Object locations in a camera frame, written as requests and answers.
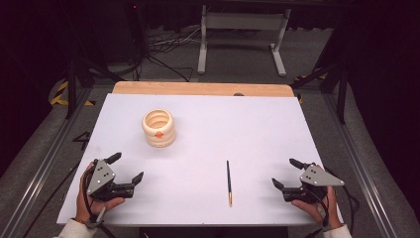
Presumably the person's left hand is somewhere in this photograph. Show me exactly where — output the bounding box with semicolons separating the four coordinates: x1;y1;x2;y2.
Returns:
74;162;127;224

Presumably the black tape mark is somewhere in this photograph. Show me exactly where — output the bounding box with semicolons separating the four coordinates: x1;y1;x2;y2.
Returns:
71;131;92;152

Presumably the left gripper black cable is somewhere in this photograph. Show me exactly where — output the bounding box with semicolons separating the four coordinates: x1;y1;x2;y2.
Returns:
81;167;117;238

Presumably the black tripod stand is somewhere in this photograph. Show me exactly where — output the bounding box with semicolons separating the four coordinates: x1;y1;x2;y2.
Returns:
64;55;127;120
290;61;349;125

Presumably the grey metal stand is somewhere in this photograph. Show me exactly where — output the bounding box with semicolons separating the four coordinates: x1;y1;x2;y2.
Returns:
196;4;292;78

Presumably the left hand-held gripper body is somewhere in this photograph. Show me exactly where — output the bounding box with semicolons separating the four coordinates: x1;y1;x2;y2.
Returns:
86;159;137;202

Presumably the aluminium floor rail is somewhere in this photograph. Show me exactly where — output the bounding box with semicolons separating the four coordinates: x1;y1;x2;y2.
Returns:
0;86;94;238
321;93;399;238

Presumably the person's right hand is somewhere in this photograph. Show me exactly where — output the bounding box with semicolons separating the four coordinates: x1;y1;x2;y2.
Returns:
291;185;343;230

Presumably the cream ribbed pen holder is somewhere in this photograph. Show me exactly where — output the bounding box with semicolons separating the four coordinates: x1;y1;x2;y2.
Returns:
142;108;177;149

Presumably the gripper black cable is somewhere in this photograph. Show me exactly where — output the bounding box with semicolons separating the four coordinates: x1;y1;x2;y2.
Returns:
81;167;117;238
310;167;361;234

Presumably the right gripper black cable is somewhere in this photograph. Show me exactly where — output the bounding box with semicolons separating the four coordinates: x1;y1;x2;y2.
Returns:
310;167;361;234

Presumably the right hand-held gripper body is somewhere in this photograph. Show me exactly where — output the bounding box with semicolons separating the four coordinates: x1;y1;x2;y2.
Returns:
282;164;346;204

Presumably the bundle of floor cables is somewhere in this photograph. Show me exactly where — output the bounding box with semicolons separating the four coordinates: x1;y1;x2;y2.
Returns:
145;25;203;83

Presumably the black box with red light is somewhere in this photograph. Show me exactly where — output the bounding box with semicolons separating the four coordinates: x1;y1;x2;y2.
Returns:
124;2;147;64

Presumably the yellow black floor tape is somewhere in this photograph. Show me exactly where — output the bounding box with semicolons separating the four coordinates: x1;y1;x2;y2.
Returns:
49;80;97;107

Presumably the black pen with gold tip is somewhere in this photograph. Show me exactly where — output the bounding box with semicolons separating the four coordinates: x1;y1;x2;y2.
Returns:
226;160;234;207

